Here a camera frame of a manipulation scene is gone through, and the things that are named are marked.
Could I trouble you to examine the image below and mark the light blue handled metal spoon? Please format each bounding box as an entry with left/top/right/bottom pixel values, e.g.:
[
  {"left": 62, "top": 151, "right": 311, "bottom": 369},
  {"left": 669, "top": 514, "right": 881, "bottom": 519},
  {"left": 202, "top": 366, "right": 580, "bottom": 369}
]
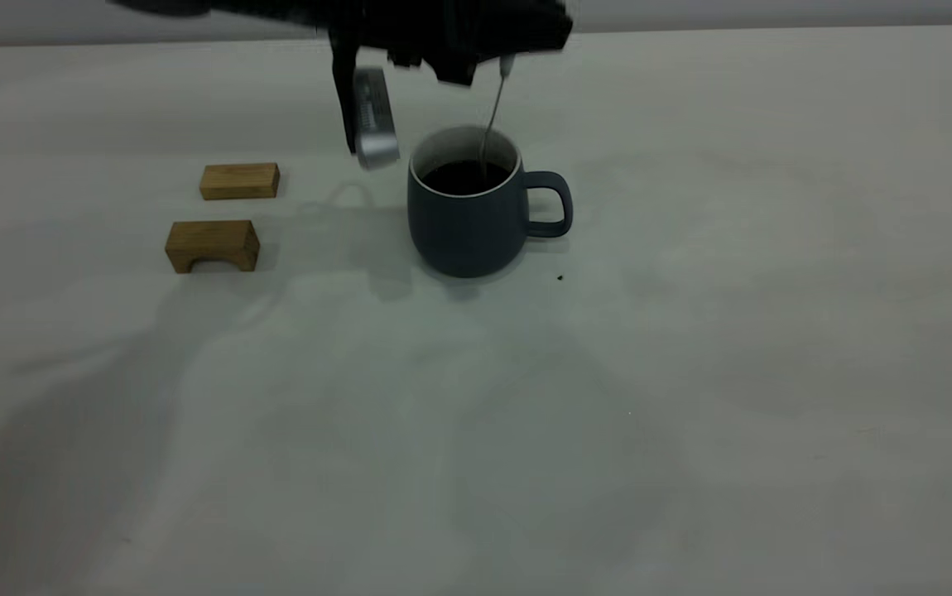
[{"left": 478, "top": 55, "right": 516, "bottom": 181}]

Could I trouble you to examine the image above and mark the flat rectangular wooden block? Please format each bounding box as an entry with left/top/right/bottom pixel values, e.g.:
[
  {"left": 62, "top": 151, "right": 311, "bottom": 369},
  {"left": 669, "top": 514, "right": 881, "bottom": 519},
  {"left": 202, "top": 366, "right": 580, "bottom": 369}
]
[{"left": 200, "top": 163, "right": 281, "bottom": 202}]

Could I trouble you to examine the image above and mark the arched wooden block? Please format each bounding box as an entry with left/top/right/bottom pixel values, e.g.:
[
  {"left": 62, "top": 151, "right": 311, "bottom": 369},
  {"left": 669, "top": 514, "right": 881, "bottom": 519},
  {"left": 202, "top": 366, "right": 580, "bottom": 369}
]
[{"left": 165, "top": 219, "right": 262, "bottom": 274}]

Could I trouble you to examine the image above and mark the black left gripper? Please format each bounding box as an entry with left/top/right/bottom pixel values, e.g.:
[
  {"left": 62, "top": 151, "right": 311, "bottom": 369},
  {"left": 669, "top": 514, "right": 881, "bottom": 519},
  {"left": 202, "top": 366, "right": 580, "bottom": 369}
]
[{"left": 315, "top": 0, "right": 575, "bottom": 88}]

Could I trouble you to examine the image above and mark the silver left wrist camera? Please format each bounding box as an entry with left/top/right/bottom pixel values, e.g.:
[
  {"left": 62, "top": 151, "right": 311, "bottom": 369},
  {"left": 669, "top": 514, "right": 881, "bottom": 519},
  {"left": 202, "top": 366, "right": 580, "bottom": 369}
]
[{"left": 330, "top": 41, "right": 401, "bottom": 172}]

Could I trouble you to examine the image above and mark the dark grey ceramic cup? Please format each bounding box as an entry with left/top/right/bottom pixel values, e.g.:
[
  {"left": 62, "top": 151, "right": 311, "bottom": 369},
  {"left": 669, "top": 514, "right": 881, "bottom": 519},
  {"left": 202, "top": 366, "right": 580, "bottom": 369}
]
[{"left": 407, "top": 124, "right": 574, "bottom": 279}]

